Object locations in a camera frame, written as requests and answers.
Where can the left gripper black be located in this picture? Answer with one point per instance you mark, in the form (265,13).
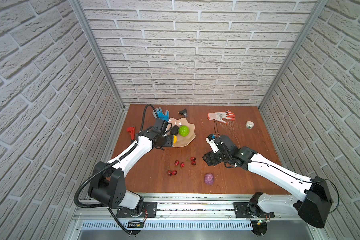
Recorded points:
(170,142)

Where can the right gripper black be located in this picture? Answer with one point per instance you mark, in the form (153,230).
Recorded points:
(210,157)

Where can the dark fake avocado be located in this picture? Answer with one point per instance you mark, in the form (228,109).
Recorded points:
(174,130)

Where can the yellow fake pear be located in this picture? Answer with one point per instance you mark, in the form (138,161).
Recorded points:
(175,139)

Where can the green bumpy fake fruit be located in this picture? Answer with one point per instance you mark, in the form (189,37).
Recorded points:
(184,131)

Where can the purple fake cabbage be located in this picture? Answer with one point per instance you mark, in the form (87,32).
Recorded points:
(209,179)

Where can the red cherry pair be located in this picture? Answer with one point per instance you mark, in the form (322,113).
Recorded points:
(172,172)
(179,164)
(193,161)

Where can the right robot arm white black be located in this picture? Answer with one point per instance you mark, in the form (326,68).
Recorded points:
(310,199)

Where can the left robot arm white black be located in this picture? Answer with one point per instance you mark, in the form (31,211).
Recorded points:
(109,186)

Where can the pink wavy fruit bowl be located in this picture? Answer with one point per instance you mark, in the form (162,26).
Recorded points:
(182,141)

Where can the blue work glove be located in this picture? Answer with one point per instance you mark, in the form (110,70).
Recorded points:
(158,113)

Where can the red pipe wrench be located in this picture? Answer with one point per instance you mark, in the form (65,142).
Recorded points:
(132,132)

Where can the black small relay part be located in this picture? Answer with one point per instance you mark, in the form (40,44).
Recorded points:
(183,113)

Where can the white tape roll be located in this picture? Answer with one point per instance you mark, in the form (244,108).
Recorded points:
(249,124)

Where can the white red work glove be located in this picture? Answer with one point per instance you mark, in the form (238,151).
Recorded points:
(222,117)

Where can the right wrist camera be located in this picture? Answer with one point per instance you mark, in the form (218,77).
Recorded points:
(211,141)

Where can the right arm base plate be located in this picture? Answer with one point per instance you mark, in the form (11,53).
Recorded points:
(250,210)

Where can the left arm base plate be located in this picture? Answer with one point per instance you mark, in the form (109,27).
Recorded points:
(141,211)

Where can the aluminium frame rail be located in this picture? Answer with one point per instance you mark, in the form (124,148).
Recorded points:
(206,212)

